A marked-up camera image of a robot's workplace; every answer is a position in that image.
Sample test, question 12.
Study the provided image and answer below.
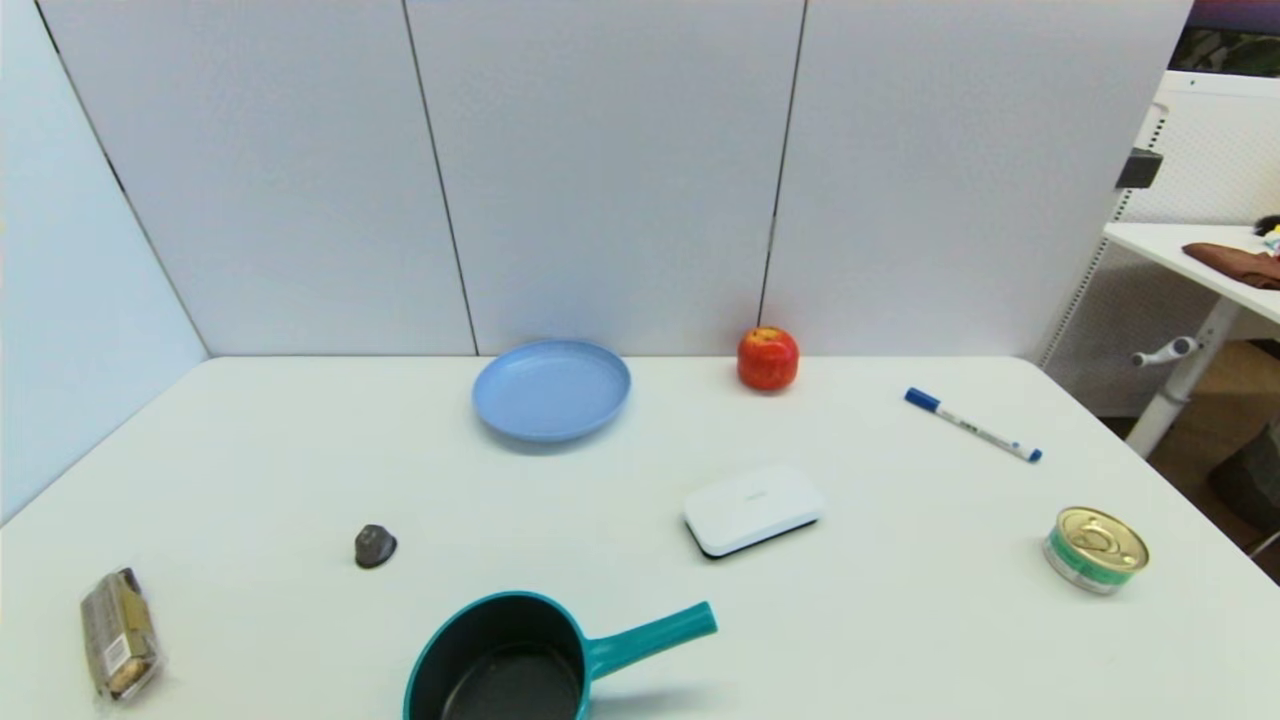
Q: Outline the dark grey coffee capsule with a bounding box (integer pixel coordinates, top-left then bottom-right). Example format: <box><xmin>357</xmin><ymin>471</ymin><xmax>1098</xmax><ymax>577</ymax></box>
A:
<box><xmin>354</xmin><ymin>524</ymin><xmax>399</xmax><ymax>570</ymax></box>

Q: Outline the light blue plastic plate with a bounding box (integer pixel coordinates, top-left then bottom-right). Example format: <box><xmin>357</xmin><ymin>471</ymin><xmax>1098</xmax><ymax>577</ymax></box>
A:
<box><xmin>472</xmin><ymin>339</ymin><xmax>632</xmax><ymax>444</ymax></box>

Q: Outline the red apple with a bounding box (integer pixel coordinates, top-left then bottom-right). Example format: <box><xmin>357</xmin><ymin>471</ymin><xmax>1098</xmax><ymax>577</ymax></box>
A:
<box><xmin>737</xmin><ymin>326</ymin><xmax>801</xmax><ymax>393</ymax></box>

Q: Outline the white whiteboard eraser black base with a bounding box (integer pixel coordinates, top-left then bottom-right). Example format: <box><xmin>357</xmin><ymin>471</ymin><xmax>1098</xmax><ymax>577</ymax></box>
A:
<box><xmin>683</xmin><ymin>464</ymin><xmax>827</xmax><ymax>560</ymax></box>

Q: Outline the teal saucepan black inside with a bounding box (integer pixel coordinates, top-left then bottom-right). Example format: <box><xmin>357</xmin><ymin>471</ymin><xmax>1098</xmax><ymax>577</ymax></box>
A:
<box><xmin>402</xmin><ymin>590</ymin><xmax>720</xmax><ymax>720</ymax></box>

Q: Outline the white marker pen blue cap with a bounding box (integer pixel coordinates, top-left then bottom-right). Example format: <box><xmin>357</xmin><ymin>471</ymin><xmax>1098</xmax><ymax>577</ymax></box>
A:
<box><xmin>904</xmin><ymin>387</ymin><xmax>1044</xmax><ymax>465</ymax></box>

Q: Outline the green labelled tin can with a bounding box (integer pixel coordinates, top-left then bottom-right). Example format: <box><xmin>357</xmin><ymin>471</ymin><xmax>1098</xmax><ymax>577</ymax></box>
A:
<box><xmin>1042</xmin><ymin>506</ymin><xmax>1151</xmax><ymax>597</ymax></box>

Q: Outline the black box on partition edge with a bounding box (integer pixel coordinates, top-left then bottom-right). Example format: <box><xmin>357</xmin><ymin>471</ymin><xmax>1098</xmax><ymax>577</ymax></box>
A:
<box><xmin>1115</xmin><ymin>147</ymin><xmax>1165</xmax><ymax>192</ymax></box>

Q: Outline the white desk leg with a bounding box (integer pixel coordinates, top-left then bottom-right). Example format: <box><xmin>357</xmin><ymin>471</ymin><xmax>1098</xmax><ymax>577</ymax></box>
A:
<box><xmin>1126</xmin><ymin>298</ymin><xmax>1243</xmax><ymax>460</ymax></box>

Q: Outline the white side desk top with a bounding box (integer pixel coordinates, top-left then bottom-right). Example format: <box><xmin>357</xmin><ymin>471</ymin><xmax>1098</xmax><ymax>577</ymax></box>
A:
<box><xmin>1103</xmin><ymin>221</ymin><xmax>1280</xmax><ymax>327</ymax></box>

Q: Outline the clear wrapped snack bar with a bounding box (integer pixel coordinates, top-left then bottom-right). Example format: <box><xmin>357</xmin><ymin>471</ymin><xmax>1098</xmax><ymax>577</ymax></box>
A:
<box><xmin>79</xmin><ymin>567</ymin><xmax>165</xmax><ymax>703</ymax></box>

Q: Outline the brown cloth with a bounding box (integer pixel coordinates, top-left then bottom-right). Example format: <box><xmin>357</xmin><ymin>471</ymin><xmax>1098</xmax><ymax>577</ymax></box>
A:
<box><xmin>1181</xmin><ymin>241</ymin><xmax>1280</xmax><ymax>292</ymax></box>

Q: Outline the white perforated pegboard panel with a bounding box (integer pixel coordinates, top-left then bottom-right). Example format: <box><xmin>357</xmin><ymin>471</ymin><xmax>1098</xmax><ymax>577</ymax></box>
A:
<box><xmin>1038</xmin><ymin>69</ymin><xmax>1280</xmax><ymax>418</ymax></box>

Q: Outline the white desk crank handle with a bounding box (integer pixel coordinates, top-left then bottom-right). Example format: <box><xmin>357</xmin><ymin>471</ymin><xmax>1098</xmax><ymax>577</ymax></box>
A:
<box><xmin>1131</xmin><ymin>336</ymin><xmax>1199</xmax><ymax>369</ymax></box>

